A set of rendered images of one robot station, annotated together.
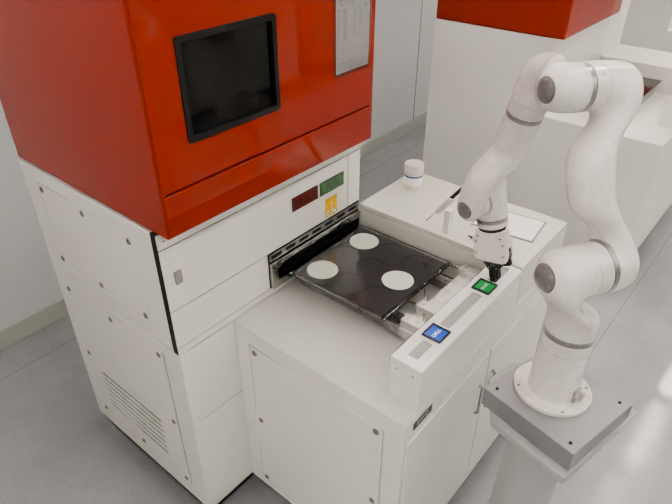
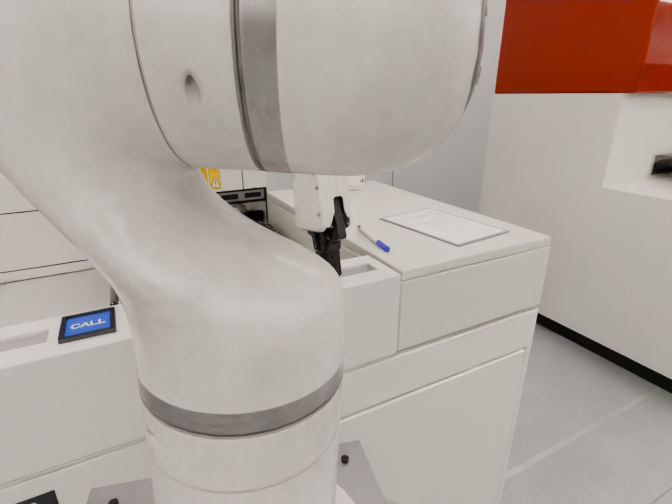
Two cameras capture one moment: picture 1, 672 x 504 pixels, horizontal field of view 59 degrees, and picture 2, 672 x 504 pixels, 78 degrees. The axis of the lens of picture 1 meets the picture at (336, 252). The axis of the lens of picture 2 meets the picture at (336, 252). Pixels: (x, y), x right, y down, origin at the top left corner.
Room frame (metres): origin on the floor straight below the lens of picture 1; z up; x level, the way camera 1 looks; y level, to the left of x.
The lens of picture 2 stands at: (0.88, -0.68, 1.21)
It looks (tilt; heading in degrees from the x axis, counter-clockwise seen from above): 21 degrees down; 22
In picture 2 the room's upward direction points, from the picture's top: straight up
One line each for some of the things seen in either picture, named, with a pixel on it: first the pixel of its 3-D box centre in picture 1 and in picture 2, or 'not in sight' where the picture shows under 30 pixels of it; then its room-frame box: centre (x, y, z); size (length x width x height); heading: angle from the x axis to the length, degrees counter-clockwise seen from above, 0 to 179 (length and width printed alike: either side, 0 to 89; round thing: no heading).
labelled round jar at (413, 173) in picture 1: (413, 174); (352, 171); (1.97, -0.29, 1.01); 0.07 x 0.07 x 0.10
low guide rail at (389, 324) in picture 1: (361, 308); not in sight; (1.41, -0.08, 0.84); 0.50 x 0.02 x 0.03; 50
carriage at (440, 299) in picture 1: (443, 306); not in sight; (1.39, -0.32, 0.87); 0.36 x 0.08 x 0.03; 140
